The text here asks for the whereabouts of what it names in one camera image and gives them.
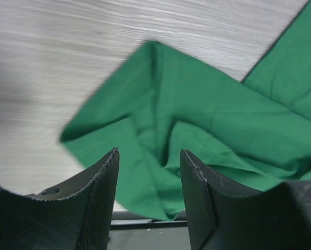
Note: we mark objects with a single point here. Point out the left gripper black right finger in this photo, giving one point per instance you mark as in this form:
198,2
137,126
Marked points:
224,214

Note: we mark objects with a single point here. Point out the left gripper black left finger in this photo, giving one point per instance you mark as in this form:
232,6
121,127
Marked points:
74,214

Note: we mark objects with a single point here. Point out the green t-shirt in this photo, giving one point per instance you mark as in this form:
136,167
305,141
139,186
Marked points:
161,101

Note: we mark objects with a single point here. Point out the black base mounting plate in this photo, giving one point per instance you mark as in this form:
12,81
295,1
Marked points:
131,231

